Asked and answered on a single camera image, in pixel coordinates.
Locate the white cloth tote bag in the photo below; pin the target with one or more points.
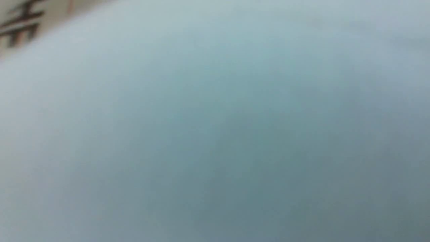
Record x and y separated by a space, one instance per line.
220 121

